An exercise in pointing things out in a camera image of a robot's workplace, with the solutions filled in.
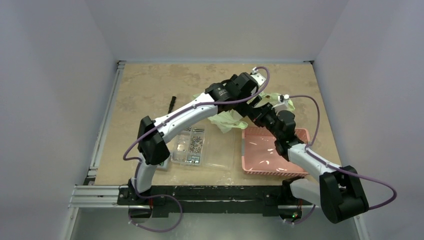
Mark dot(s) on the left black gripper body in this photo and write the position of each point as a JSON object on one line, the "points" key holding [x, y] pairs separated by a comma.
{"points": [[242, 107]]}

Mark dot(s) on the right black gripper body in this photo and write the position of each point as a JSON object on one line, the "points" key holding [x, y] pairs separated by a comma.
{"points": [[253, 110]]}

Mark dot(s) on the light green plastic bag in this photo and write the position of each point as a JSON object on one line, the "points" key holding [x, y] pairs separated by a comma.
{"points": [[229, 120]]}

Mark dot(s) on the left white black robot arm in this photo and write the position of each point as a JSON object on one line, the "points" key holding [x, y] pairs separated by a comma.
{"points": [[154, 134]]}

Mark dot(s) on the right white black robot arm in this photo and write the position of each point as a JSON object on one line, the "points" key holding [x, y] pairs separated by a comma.
{"points": [[339, 191]]}

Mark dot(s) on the pink plastic basket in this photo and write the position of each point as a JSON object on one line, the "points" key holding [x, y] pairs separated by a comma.
{"points": [[259, 155]]}

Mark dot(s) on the clear plastic screw organizer box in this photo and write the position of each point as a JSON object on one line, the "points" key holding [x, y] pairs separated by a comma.
{"points": [[204, 145]]}

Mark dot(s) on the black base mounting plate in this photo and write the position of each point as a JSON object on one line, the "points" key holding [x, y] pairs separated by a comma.
{"points": [[286, 212]]}

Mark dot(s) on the green white small box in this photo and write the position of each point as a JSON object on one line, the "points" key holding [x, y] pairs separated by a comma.
{"points": [[164, 166]]}

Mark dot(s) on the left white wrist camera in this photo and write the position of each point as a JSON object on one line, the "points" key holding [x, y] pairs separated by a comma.
{"points": [[258, 77]]}

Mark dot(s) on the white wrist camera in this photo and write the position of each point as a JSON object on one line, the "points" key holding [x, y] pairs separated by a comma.
{"points": [[258, 77], [284, 103]]}

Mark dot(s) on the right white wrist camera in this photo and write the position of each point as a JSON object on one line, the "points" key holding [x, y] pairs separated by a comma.
{"points": [[284, 103]]}

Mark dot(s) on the black T-handle tool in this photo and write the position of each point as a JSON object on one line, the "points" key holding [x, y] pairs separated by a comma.
{"points": [[171, 104]]}

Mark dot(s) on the aluminium back frame rail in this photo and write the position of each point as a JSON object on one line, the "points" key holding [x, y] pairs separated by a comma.
{"points": [[216, 61]]}

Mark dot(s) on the aluminium frame rail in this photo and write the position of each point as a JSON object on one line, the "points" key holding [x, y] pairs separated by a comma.
{"points": [[108, 196], [216, 61], [104, 127]]}

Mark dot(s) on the aluminium left frame rail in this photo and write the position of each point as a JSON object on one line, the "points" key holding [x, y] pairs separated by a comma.
{"points": [[104, 127]]}

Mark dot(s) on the aluminium front frame rail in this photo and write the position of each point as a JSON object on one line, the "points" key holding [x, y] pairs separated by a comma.
{"points": [[108, 196]]}

